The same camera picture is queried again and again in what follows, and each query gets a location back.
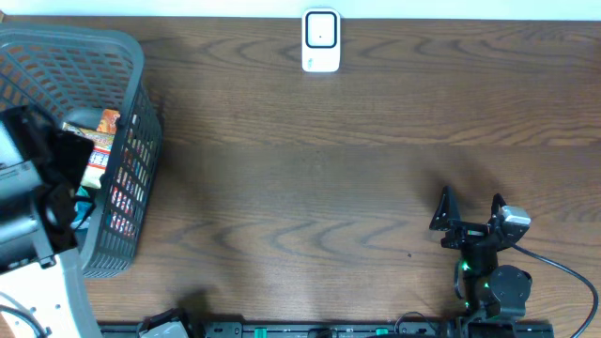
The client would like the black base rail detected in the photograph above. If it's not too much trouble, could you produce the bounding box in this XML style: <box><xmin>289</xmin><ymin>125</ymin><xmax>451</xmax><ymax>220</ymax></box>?
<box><xmin>100</xmin><ymin>309</ymin><xmax>554</xmax><ymax>338</ymax></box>

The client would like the black camera cable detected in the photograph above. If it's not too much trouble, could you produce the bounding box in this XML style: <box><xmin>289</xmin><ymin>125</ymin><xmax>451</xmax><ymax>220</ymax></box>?
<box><xmin>510</xmin><ymin>242</ymin><xmax>600</xmax><ymax>338</ymax></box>

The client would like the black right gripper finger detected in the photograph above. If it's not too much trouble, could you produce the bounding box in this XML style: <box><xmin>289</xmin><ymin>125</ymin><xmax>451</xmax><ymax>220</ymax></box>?
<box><xmin>491</xmin><ymin>193</ymin><xmax>506</xmax><ymax>218</ymax></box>
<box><xmin>429</xmin><ymin>186</ymin><xmax>461</xmax><ymax>231</ymax></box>

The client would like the white barcode scanner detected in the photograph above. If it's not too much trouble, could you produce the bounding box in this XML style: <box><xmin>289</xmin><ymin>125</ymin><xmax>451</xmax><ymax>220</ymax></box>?
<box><xmin>301</xmin><ymin>8</ymin><xmax>341</xmax><ymax>73</ymax></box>

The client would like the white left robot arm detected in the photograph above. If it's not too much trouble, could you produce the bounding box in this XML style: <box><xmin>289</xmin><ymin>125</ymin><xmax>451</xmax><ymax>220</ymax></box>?
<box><xmin>1</xmin><ymin>105</ymin><xmax>101</xmax><ymax>338</ymax></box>

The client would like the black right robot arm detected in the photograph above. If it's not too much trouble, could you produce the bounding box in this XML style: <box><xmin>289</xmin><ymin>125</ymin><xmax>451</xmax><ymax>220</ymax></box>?
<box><xmin>429</xmin><ymin>186</ymin><xmax>532</xmax><ymax>337</ymax></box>

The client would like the yellow snack bag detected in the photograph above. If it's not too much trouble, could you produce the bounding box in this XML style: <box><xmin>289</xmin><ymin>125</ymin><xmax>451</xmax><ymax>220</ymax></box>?
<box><xmin>62</xmin><ymin>108</ymin><xmax>121</xmax><ymax>190</ymax></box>

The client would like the teal white wipes pack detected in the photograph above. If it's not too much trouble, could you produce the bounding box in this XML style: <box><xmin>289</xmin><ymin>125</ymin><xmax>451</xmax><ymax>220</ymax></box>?
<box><xmin>71</xmin><ymin>187</ymin><xmax>96</xmax><ymax>231</ymax></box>

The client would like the dark grey plastic basket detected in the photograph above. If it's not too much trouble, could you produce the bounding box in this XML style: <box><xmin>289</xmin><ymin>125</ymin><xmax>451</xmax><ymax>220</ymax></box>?
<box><xmin>1</xmin><ymin>23</ymin><xmax>162</xmax><ymax>278</ymax></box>

